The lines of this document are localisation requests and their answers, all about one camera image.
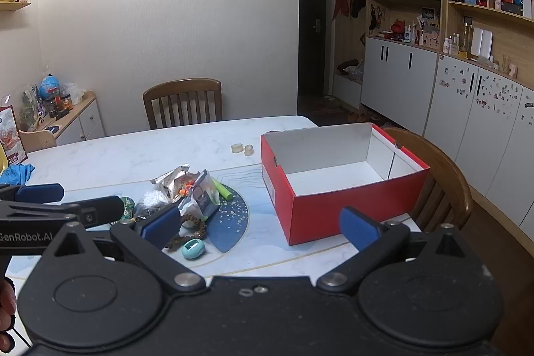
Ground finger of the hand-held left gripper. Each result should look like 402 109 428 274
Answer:
0 196 125 231
0 183 65 204

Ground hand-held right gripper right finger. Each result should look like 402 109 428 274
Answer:
316 207 485 292

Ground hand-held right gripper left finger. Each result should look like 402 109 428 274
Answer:
39 205 206 293

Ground bag of black beads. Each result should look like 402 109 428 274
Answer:
133 203 168 222

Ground brown-trimmed plush toy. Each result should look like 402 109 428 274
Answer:
165 213 209 252

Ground green white fish plush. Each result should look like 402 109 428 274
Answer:
119 195 137 222

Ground bag of white beads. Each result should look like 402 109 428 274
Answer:
142 189 172 207

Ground teal egg-shaped gadget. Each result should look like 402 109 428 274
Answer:
181 238 207 260

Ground red cardboard box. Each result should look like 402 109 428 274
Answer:
261 122 431 247

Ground gold foil snack packet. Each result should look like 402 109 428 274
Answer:
151 164 202 202

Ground white grey-blue pouch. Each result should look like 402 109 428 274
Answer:
179 169 221 221

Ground bright green tube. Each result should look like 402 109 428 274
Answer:
212 177 234 201

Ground person's left hand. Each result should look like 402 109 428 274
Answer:
0 277 18 350

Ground blue cloth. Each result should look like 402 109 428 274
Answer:
0 163 36 187

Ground small light wooden chair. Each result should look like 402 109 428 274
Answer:
17 129 58 153

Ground red snack bag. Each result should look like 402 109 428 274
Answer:
0 105 28 166

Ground low white sideboard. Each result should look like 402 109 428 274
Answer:
44 91 106 146

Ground light wooden curved-back chair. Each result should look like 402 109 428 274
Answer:
381 126 473 234

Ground clear plastic bag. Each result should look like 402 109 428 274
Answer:
62 83 86 105

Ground blue globe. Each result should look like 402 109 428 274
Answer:
39 73 61 98

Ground dark wooden slat-back chair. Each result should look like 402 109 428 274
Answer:
143 78 223 130

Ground grey crumpled plastic bag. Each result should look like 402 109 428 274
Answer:
345 60 365 81

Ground yellow liquid bottle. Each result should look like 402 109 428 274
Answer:
459 22 475 58

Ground white flat panel device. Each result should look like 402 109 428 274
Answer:
471 27 495 59

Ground red hanging cloth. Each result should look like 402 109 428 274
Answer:
331 0 352 21

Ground dark door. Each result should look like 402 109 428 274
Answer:
298 0 327 110

